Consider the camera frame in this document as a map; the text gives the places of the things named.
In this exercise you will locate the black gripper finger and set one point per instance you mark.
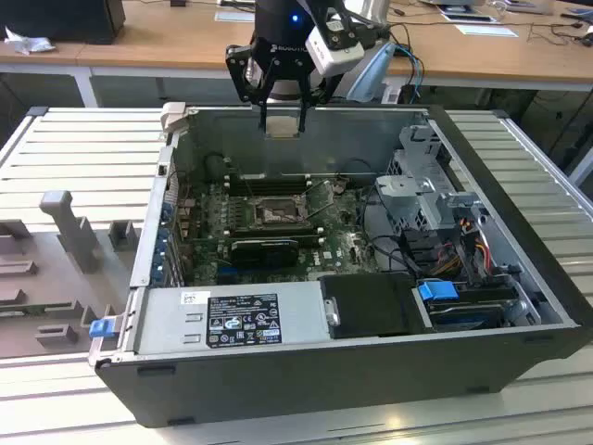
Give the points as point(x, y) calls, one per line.
point(235, 69)
point(302, 116)

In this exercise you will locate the square silver CPU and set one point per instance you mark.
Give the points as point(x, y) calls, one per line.
point(282, 127)

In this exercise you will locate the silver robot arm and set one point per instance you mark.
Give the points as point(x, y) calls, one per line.
point(375, 9)

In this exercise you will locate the black RAM slot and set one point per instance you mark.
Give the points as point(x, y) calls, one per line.
point(278, 191)
point(278, 186)
point(278, 176)
point(278, 181)

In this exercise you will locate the CPU socket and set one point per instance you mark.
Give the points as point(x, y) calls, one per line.
point(278, 212)

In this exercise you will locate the black plastic drive cover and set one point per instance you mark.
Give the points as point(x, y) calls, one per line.
point(370, 306)

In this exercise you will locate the small pale paper sheet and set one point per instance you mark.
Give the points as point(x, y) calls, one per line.
point(231, 16)

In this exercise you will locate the wooden desk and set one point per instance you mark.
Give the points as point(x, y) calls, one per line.
point(185, 41)

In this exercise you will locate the pale blue teach pendant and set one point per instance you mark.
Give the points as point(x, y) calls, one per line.
point(370, 74)

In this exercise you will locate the round battery holder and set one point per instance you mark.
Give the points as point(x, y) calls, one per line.
point(340, 186)

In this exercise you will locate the black round board component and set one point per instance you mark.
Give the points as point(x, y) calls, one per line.
point(214, 167)

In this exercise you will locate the green RAM stick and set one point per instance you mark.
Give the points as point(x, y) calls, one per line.
point(278, 232)

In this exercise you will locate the silver metal drive cage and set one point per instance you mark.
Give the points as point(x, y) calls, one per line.
point(403, 190)

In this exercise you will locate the green motherboard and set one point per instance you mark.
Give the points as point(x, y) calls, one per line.
point(345, 241)

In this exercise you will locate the black graphics card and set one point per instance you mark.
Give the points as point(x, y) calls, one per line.
point(264, 254)

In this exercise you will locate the black box on desk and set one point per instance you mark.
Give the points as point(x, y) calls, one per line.
point(60, 21)

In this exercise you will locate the white bordered paper sheet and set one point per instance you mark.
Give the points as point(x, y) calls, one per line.
point(468, 17)

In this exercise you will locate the pale blue paper sheet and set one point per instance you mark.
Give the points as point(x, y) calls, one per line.
point(486, 31)

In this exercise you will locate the crumpled white paper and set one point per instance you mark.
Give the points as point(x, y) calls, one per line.
point(28, 44)

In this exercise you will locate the hard disk in blue carrier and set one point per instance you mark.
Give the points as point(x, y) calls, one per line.
point(435, 294)

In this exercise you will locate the grey power supply unit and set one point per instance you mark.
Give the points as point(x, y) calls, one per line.
point(162, 324)

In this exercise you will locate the black open PC case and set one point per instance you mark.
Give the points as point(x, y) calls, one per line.
point(301, 389)

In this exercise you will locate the grey parts rack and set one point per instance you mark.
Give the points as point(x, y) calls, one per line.
point(46, 278)

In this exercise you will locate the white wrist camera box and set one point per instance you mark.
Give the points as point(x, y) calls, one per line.
point(333, 55)

